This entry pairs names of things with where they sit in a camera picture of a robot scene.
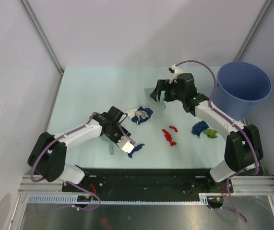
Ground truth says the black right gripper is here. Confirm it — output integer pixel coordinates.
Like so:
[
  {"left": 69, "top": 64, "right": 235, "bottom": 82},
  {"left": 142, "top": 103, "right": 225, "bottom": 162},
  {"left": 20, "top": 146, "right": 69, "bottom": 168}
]
[{"left": 150, "top": 80, "right": 185, "bottom": 103}]

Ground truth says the white paper scrap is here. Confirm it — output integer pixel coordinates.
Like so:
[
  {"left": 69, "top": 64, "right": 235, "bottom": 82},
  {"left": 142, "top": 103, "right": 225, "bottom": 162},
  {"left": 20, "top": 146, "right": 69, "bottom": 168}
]
[{"left": 125, "top": 109, "right": 138, "bottom": 119}]

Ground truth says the green hand brush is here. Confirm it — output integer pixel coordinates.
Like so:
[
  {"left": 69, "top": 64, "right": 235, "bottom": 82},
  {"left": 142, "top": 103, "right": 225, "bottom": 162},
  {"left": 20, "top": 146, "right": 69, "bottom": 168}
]
[{"left": 101, "top": 135, "right": 115, "bottom": 155}]

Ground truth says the blue and white paper pile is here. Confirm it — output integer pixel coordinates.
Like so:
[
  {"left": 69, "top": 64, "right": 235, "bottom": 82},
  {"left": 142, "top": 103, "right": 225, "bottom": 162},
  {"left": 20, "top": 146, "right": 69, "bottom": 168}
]
[{"left": 131, "top": 106, "right": 154, "bottom": 125}]

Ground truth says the green plastic dustpan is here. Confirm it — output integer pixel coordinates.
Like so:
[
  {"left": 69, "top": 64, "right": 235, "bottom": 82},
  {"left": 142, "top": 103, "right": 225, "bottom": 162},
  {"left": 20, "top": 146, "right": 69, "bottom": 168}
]
[{"left": 144, "top": 87, "right": 166, "bottom": 110}]

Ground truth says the small blue paper scrap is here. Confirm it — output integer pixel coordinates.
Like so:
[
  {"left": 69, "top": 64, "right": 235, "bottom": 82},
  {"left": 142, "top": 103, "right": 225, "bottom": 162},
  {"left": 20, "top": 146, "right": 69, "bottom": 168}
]
[{"left": 128, "top": 144, "right": 145, "bottom": 159}]

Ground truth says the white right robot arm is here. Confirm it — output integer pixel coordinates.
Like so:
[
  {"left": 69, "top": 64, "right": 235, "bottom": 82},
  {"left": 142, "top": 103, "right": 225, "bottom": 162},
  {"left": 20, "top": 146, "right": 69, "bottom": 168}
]
[{"left": 149, "top": 73, "right": 263, "bottom": 192}]

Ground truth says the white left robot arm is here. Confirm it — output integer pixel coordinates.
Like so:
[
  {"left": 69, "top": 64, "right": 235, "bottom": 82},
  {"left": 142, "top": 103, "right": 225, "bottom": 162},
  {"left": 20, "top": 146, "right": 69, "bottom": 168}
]
[{"left": 27, "top": 106, "right": 135, "bottom": 192}]

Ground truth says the small red paper scrap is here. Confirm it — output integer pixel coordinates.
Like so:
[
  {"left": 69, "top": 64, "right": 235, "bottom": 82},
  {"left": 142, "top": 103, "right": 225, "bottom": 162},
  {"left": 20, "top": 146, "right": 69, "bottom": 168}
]
[{"left": 169, "top": 126, "right": 178, "bottom": 133}]

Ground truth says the large red paper scrap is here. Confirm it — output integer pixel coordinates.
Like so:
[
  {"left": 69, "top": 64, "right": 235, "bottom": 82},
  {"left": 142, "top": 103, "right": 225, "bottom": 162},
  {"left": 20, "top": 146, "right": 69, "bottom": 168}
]
[{"left": 162, "top": 129, "right": 177, "bottom": 147}]

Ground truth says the green paper scrap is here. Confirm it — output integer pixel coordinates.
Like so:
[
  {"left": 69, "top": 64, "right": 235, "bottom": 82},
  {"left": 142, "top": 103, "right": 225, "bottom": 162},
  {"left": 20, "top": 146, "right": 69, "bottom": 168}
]
[{"left": 204, "top": 129, "right": 218, "bottom": 138}]

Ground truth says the blue plastic bucket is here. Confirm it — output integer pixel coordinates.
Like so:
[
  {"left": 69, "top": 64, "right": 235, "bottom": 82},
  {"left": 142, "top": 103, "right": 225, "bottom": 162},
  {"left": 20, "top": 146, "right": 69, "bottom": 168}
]
[{"left": 212, "top": 62, "right": 272, "bottom": 121}]

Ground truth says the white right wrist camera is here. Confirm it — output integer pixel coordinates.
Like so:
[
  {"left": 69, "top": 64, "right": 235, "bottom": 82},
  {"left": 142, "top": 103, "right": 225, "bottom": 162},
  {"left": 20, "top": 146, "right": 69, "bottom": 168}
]
[{"left": 168, "top": 65, "right": 183, "bottom": 84}]

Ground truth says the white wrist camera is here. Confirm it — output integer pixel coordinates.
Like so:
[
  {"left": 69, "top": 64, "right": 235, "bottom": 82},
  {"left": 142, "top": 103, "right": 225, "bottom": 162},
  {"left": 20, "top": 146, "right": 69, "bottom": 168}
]
[
  {"left": 168, "top": 65, "right": 183, "bottom": 84},
  {"left": 117, "top": 139, "right": 135, "bottom": 153}
]

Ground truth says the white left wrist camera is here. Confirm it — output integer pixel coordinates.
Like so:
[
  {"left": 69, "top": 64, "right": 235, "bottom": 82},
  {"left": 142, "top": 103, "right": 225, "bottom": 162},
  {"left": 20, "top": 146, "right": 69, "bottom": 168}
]
[{"left": 117, "top": 139, "right": 135, "bottom": 153}]

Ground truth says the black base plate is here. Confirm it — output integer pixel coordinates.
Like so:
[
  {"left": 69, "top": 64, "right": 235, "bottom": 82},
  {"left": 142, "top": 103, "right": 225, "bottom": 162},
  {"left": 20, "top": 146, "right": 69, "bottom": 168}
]
[{"left": 62, "top": 168, "right": 233, "bottom": 193}]

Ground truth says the right aluminium corner post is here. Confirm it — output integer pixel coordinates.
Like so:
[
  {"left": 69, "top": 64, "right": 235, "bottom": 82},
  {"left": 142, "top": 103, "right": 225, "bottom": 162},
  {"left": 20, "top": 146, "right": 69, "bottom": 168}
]
[{"left": 233, "top": 0, "right": 274, "bottom": 61}]

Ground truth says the aluminium corner post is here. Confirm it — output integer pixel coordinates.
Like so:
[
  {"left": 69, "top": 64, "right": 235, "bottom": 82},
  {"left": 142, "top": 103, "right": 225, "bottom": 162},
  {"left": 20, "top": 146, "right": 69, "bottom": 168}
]
[
  {"left": 18, "top": 0, "right": 64, "bottom": 73},
  {"left": 233, "top": 0, "right": 274, "bottom": 61}
]

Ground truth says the white slotted cable duct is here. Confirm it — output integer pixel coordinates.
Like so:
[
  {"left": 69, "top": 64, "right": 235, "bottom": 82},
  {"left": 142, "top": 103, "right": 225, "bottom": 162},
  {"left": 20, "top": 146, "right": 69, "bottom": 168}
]
[{"left": 28, "top": 194, "right": 224, "bottom": 205}]

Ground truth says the left aluminium corner post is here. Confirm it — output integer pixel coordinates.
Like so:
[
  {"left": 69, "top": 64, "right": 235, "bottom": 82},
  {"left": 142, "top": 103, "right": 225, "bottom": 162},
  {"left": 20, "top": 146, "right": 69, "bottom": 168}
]
[{"left": 18, "top": 0, "right": 64, "bottom": 73}]

